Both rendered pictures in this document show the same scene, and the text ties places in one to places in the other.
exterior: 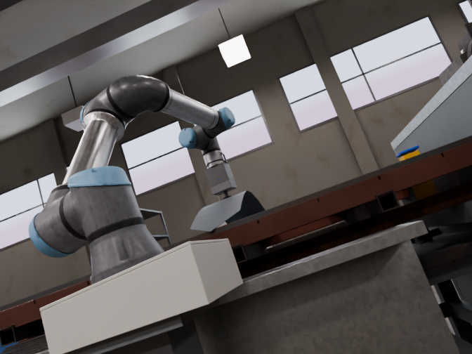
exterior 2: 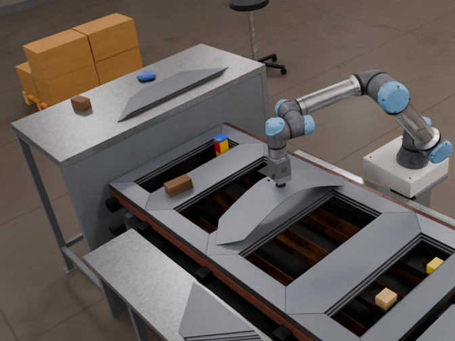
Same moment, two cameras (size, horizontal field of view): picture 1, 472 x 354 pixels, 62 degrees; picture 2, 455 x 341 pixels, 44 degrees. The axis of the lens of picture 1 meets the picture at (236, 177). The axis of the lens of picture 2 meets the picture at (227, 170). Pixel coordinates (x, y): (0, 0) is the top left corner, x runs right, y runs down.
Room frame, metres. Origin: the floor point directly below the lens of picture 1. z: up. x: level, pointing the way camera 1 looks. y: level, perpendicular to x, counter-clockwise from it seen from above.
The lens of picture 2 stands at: (2.93, 1.38, 2.34)
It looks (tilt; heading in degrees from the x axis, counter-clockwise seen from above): 33 degrees down; 229
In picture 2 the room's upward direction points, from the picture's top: 9 degrees counter-clockwise
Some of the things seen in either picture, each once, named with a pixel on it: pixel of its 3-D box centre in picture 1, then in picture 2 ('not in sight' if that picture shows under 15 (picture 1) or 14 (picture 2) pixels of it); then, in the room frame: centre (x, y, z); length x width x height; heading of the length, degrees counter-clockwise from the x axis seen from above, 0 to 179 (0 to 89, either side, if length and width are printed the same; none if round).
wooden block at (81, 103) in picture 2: not in sight; (80, 102); (1.65, -1.22, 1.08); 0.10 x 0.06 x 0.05; 94
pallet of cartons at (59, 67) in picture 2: not in sight; (78, 61); (0.37, -3.60, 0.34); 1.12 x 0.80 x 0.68; 171
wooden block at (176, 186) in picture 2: not in sight; (178, 185); (1.68, -0.43, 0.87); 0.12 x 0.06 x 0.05; 166
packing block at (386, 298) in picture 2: not in sight; (386, 299); (1.66, 0.65, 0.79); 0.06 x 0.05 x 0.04; 175
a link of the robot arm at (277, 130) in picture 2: (207, 141); (276, 132); (1.51, 0.06, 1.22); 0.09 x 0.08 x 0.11; 152
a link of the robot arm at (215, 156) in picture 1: (214, 159); (277, 149); (1.51, 0.06, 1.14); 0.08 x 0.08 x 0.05
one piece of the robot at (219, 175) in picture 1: (222, 177); (275, 166); (1.52, 0.05, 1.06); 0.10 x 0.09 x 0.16; 162
